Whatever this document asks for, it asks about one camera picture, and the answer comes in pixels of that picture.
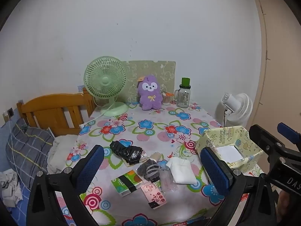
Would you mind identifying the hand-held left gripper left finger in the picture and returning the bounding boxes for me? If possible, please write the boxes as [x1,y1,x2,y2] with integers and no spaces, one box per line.
[26,145,105,226]

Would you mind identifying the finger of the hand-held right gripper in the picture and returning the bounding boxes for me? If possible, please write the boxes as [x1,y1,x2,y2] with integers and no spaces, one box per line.
[277,122,301,146]
[249,124,301,167]

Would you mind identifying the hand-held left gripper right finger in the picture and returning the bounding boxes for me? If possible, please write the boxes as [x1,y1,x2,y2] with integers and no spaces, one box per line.
[200,147,278,226]

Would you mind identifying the yellow patterned storage box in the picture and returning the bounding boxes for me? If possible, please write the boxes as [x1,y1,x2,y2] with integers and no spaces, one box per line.
[195,126,264,172]

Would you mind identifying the white tissue pack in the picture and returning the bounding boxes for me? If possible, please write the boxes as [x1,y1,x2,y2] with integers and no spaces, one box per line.
[166,157,198,184]

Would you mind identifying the green tissue pack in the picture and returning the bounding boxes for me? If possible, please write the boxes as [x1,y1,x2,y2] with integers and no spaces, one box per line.
[111,171,143,197]

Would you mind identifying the black plastic bag bundle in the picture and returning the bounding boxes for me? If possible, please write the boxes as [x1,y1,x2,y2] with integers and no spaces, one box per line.
[110,140,144,166]

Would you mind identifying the clear plastic packet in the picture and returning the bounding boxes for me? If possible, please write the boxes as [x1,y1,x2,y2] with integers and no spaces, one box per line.
[160,169,178,192]

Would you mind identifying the grey socks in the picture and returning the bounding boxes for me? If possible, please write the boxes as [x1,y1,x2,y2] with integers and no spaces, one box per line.
[137,159,163,183]

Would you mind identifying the beige bag roll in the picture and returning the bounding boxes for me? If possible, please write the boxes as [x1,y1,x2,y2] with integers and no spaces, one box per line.
[148,153,163,164]

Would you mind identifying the pink cartoon card packet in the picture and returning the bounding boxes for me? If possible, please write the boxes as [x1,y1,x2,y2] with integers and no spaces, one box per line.
[141,184,168,209]

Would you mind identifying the white paper sheet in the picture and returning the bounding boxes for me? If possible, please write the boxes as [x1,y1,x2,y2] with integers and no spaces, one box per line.
[216,145,244,163]

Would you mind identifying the white standing fan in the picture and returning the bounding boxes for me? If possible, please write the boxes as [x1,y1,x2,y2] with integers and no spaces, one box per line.
[221,92,253,128]

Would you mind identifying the white bedding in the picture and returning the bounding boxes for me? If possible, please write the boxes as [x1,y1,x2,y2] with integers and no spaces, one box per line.
[47,135,79,175]

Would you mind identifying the floral tablecloth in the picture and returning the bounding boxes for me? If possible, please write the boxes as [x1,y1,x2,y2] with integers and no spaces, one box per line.
[63,101,264,226]

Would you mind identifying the grey plaid pillow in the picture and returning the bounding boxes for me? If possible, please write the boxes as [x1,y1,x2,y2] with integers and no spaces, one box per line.
[6,118,55,189]

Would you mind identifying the beige door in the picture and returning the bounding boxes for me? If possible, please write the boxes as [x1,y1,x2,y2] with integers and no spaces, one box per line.
[253,0,301,132]

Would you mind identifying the blue bedsheet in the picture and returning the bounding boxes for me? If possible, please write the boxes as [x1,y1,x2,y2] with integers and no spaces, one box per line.
[0,120,31,217]

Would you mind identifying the wooden bed headboard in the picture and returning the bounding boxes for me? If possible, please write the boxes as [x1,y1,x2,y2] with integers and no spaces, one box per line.
[16,88,97,137]

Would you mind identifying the glass jar with green lid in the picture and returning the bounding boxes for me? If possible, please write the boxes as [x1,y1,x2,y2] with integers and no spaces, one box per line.
[173,77,190,108]

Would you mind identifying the crumpled white cloth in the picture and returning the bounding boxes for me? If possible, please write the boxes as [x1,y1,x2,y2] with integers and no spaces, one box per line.
[0,169,23,208]

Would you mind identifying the small cup with orange lid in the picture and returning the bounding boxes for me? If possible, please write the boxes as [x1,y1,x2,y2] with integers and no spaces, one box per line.
[162,91,174,105]

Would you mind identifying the green desk fan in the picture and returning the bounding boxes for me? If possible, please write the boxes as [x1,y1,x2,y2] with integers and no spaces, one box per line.
[84,56,129,116]

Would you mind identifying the purple plush toy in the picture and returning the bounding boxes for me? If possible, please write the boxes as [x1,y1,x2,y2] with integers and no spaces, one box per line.
[137,75,163,111]

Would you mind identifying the green patterned board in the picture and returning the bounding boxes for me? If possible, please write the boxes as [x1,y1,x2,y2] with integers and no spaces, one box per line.
[124,61,176,104]

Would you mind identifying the white fan power cable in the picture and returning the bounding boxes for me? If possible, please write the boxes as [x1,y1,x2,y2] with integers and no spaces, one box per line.
[79,113,104,128]

